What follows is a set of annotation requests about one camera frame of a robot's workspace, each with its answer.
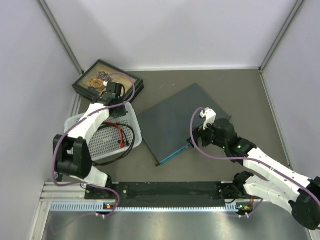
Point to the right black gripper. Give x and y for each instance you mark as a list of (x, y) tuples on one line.
[(200, 132)]

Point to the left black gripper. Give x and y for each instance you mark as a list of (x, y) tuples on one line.
[(122, 113)]

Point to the dark blue network switch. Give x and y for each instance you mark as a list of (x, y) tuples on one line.
[(165, 127)]

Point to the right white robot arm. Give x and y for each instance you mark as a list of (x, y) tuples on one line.
[(266, 179)]

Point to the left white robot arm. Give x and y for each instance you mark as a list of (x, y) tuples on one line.
[(71, 154)]

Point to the white perforated plastic basket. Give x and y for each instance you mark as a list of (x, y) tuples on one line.
[(105, 142)]

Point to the black compartment jewelry box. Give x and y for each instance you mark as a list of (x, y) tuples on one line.
[(91, 82)]

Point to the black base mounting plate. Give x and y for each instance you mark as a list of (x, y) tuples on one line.
[(176, 194)]

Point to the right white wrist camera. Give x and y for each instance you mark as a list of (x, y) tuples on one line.
[(209, 117)]

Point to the white slotted cable duct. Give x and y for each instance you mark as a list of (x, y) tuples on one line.
[(107, 207)]

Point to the aluminium frame rail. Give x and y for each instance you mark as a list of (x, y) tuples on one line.
[(65, 191)]

